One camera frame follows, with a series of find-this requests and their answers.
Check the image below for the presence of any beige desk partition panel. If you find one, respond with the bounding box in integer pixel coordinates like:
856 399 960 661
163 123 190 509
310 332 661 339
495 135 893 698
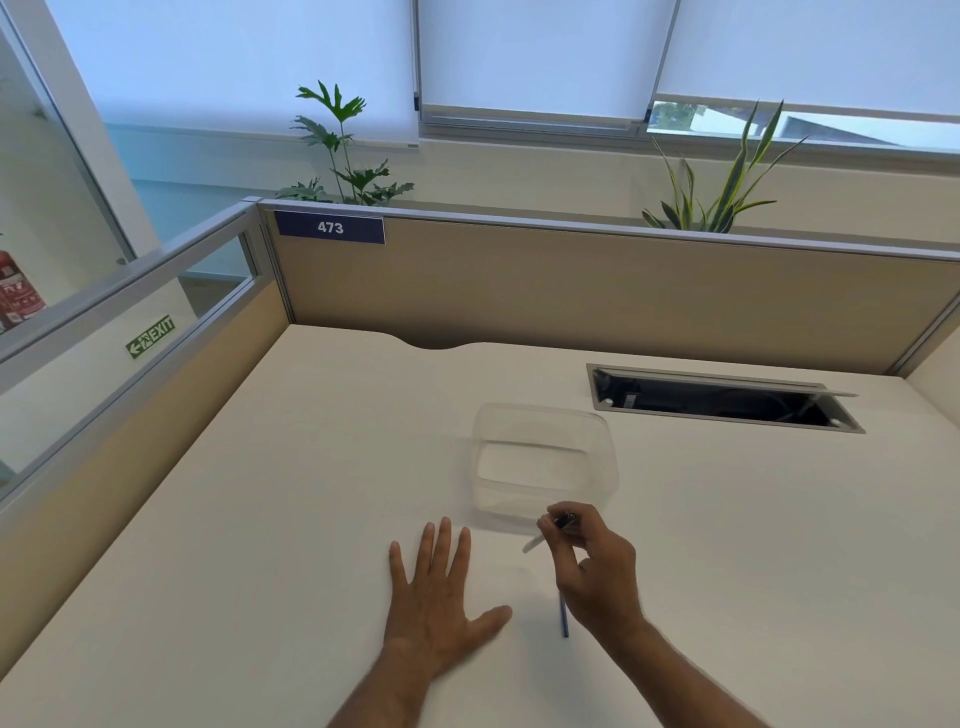
257 198 960 378

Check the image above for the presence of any red fire extinguisher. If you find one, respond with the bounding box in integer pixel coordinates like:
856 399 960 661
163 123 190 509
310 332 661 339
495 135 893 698
0 250 48 336

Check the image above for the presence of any person's right forearm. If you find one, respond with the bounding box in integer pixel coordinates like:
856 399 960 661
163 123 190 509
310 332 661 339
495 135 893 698
606 616 775 728

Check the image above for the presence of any person's left forearm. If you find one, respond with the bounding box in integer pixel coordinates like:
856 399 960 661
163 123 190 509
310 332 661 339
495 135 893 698
325 643 445 728

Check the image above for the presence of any spiky-leaf green plant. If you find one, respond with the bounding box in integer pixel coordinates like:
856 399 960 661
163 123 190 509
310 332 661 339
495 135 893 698
642 99 812 234

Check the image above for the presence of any person's right hand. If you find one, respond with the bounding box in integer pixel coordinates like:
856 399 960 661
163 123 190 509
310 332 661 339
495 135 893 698
536 501 650 641

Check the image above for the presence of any white roller blind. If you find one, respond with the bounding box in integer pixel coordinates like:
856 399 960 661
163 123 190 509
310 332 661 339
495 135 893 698
414 0 681 126
43 0 420 149
651 0 960 123

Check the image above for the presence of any beige glass-topped partition panel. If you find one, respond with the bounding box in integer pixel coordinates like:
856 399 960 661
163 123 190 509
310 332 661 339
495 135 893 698
0 198 292 680

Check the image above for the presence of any beige side partition panel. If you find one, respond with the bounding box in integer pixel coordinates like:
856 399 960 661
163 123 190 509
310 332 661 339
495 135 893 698
885 291 960 410

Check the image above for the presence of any clear plastic container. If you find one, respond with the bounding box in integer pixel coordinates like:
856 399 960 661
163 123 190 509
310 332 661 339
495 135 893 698
470 402 621 536

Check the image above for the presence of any person's left hand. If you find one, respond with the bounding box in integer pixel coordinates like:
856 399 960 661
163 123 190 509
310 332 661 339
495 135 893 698
382 516 515 670

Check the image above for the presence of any grey window frame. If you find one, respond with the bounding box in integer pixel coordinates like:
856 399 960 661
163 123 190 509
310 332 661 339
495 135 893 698
413 90 960 160

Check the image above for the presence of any broad-leaf green plant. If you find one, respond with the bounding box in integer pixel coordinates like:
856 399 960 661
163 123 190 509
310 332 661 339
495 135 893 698
275 80 416 208

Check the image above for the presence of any blue number label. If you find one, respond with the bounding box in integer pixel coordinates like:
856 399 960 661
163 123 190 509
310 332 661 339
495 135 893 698
273 210 387 247

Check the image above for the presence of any green exit sign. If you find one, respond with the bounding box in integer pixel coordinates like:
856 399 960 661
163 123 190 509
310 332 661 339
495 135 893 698
124 313 177 361

